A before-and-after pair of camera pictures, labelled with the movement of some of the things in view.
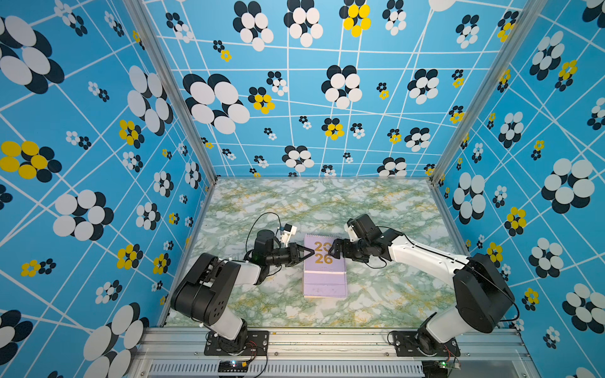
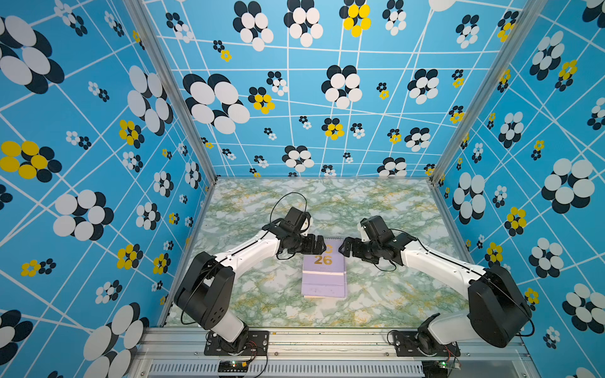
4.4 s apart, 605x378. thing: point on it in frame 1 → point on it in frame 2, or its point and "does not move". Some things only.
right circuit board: (439, 368) does not move
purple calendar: (324, 276) does not move
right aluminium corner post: (526, 17) does not move
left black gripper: (294, 254) → (311, 247)
